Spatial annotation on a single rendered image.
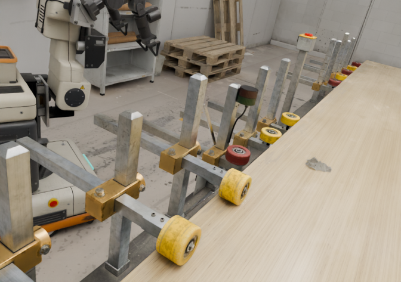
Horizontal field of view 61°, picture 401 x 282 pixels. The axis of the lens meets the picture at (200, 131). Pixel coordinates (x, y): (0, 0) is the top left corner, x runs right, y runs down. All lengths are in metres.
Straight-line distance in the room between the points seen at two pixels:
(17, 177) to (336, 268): 0.64
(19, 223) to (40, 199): 1.28
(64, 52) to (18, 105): 0.36
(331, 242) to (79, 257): 1.37
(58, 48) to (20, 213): 1.30
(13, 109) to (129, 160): 0.98
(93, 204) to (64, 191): 1.18
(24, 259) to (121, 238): 0.27
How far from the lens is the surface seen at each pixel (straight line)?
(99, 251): 1.97
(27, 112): 1.65
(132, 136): 0.70
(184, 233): 0.65
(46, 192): 1.91
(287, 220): 0.89
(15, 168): 0.54
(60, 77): 1.81
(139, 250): 1.00
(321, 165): 1.18
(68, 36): 1.79
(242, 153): 1.12
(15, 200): 0.57
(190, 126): 0.91
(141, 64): 4.62
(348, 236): 0.93
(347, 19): 9.03
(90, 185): 0.78
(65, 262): 1.93
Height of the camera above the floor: 1.41
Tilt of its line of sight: 25 degrees down
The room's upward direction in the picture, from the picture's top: 11 degrees clockwise
